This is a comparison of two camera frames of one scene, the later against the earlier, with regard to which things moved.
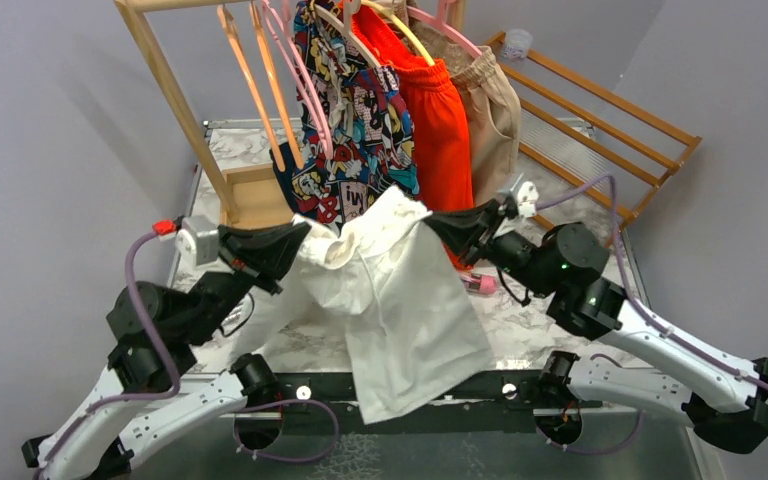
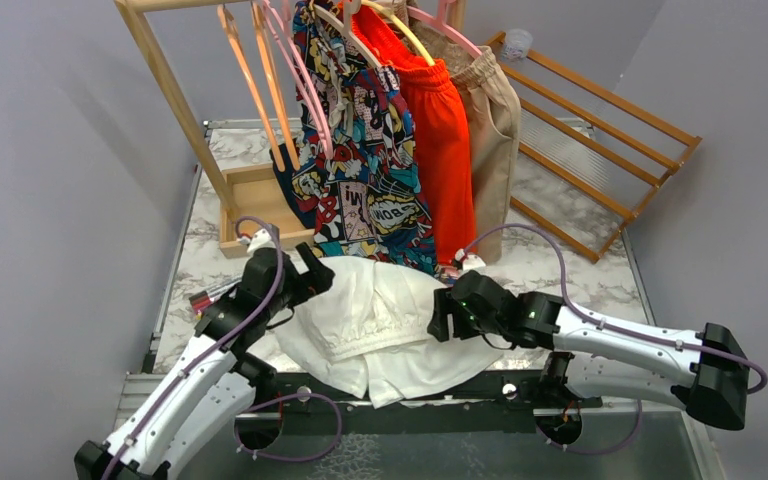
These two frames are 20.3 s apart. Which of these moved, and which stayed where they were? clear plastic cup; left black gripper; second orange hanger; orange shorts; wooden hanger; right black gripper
Moved: right black gripper; left black gripper
Stayed: wooden hanger; orange shorts; second orange hanger; clear plastic cup
